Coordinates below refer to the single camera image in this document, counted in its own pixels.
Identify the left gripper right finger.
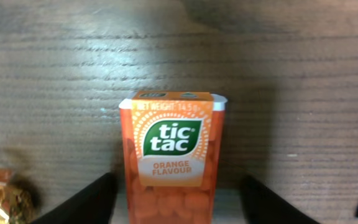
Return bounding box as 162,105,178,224
241,175,321,224

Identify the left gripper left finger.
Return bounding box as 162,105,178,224
31,172,118,224

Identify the orange candy box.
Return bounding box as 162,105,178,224
119,90,229,224

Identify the gold wrapped candy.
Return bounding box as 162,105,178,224
0,160,35,224

